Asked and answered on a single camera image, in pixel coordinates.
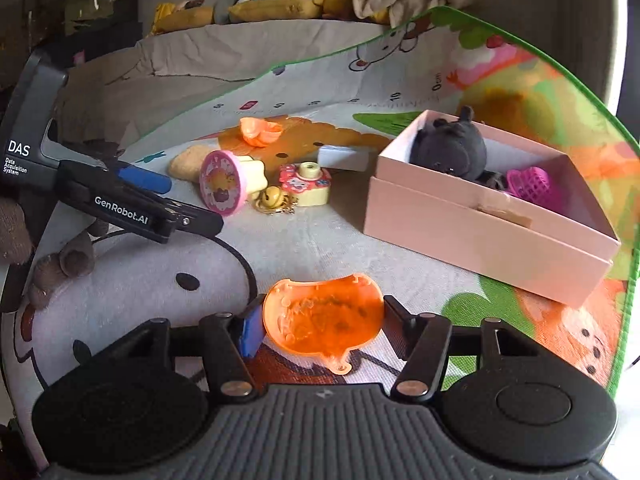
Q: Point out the person's left hand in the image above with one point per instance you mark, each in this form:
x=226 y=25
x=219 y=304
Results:
x=70 y=260

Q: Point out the dark cabinet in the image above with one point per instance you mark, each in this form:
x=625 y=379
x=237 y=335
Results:
x=75 y=25

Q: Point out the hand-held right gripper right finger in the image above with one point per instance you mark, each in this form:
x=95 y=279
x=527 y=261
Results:
x=397 y=327

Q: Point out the small orange plastic shell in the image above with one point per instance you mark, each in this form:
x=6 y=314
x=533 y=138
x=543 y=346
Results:
x=260 y=132

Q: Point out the translucent orange pumpkin shell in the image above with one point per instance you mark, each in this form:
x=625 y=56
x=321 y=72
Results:
x=320 y=320

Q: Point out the pink and yellow toy stamp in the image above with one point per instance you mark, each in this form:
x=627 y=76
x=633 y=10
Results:
x=222 y=185

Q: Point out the tan fuzzy pouch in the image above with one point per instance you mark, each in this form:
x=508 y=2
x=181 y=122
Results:
x=185 y=162

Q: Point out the pink cardboard box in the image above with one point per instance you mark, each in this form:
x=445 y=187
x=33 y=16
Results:
x=475 y=250

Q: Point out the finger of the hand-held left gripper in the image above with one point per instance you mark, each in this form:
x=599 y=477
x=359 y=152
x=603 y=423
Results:
x=125 y=205
x=145 y=179

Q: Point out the long yellow plush pillow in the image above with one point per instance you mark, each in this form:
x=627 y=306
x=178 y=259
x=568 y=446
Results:
x=275 y=9

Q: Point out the pink and cream toy camera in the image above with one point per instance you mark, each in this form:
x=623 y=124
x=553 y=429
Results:
x=305 y=185

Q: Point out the small white box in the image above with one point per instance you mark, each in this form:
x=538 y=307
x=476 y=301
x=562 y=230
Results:
x=345 y=157

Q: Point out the yellow plush toy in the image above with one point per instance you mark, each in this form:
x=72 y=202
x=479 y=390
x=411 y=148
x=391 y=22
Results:
x=180 y=19

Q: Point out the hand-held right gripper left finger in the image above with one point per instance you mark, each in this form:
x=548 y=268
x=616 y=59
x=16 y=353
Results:
x=250 y=335

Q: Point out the pink toy strainer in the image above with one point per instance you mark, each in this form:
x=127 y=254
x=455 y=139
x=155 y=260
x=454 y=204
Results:
x=535 y=185

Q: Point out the cartoon print play mat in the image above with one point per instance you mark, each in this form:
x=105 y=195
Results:
x=320 y=250

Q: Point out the black plush toy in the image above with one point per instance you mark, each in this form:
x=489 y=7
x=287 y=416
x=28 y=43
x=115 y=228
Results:
x=452 y=147

